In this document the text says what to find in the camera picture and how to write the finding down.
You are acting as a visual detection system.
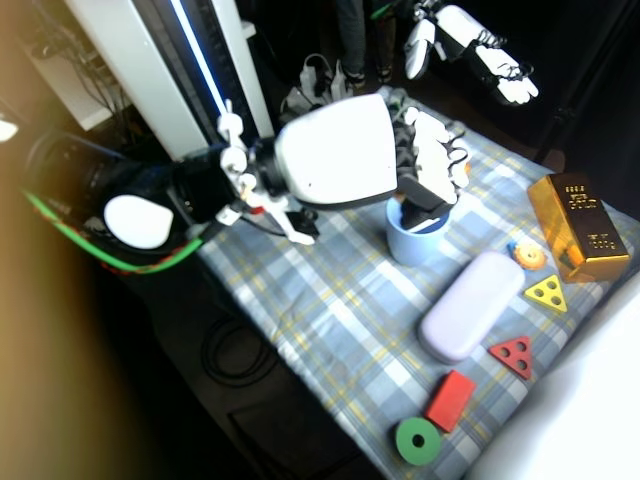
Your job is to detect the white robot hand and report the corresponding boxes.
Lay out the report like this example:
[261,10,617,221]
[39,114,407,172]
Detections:
[402,2,541,107]
[273,92,472,234]

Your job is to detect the blue cup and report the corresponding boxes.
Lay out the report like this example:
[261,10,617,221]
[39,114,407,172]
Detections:
[385,197,452,268]

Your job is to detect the person's leg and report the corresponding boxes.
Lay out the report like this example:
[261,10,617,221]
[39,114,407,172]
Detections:
[374,19,399,84]
[334,0,369,84]

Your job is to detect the white power strip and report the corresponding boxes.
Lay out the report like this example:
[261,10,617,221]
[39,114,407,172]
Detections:
[279,53,351,114]

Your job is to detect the blue plaid cloth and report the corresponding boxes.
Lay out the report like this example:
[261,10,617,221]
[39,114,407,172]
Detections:
[197,85,640,480]

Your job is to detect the lilac glasses case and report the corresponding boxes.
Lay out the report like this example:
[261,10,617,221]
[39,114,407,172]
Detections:
[417,251,527,365]

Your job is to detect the white column with blue strip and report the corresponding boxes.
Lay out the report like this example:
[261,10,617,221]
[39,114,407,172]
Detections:
[64,0,276,162]

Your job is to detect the orange toy cookie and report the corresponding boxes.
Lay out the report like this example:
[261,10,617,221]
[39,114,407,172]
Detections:
[506,241,547,272]

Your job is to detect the gold bar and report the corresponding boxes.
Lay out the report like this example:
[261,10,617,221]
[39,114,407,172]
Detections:
[527,171,631,285]

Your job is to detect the yellow triangle block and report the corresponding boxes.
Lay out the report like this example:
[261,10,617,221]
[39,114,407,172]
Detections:
[523,273,569,315]

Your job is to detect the red triangle block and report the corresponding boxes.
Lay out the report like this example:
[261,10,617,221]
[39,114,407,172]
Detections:
[488,335,534,381]

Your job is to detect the red rectangular block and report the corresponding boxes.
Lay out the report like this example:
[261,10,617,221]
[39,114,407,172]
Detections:
[424,369,478,434]

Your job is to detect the white robot body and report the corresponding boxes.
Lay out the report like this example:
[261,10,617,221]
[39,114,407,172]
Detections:
[464,284,640,480]

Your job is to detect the black coiled cable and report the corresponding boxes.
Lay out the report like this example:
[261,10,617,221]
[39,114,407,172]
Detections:
[200,317,279,389]

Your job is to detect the green ring block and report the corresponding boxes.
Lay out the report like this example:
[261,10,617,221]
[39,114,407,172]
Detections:
[394,416,443,467]

